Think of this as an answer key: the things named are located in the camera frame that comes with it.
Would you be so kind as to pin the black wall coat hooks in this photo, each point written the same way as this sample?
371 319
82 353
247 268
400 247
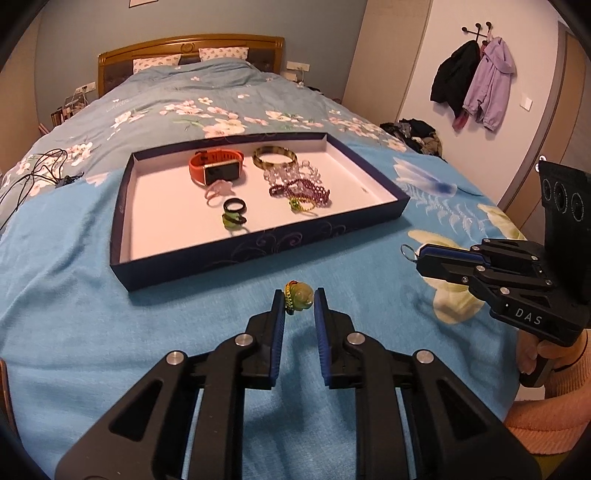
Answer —
478 27

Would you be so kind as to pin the person's right hand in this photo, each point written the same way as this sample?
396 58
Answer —
525 355

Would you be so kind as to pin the navy cardboard tray box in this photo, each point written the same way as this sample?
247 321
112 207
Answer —
161 221

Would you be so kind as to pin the wooden door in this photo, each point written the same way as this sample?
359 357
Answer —
572 115

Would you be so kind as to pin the tortoiseshell bangle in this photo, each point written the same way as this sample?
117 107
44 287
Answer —
272 149

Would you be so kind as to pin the orange smartwatch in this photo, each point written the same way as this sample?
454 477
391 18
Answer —
221 174

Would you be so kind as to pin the white wall socket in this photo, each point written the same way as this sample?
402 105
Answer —
297 66
84 87

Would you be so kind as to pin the black jacket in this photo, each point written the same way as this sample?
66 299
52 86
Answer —
455 78

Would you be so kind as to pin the white light switch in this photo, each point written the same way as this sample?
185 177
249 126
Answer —
525 100

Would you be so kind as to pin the person's right forearm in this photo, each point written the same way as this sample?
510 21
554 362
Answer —
554 415

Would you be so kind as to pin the purple jacket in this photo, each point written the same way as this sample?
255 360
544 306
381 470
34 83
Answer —
491 83

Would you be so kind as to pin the floral blue duvet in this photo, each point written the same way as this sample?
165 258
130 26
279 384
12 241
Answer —
184 92

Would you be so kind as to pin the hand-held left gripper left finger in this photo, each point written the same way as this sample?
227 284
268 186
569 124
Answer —
276 341

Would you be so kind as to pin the wooden headboard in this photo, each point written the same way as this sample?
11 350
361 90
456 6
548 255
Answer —
184 46

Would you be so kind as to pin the cosmetics on bedside table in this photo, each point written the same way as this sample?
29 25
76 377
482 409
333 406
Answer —
64 110

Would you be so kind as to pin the dark clothes pile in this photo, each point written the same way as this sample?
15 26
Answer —
415 134

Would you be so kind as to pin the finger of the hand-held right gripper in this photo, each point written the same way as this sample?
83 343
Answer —
443 252
443 270

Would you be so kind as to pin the floral pillow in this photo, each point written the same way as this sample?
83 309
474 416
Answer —
224 53
157 62

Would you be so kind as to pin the pink garment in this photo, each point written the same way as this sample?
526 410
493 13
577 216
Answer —
461 121

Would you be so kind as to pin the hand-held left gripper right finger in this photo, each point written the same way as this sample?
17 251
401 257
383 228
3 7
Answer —
322 341

